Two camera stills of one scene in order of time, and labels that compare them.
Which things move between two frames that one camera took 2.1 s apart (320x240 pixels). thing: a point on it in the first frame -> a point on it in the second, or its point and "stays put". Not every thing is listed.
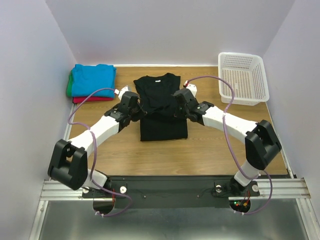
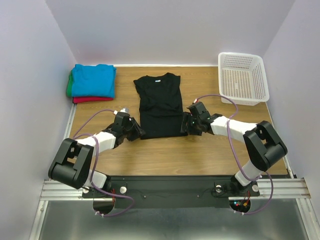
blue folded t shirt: (87, 78) stays put
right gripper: (176, 107) -> (187, 122)
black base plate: (168, 192) stays put
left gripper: (141, 113) -> (138, 132)
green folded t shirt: (69, 85) stays put
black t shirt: (156, 93) stays put
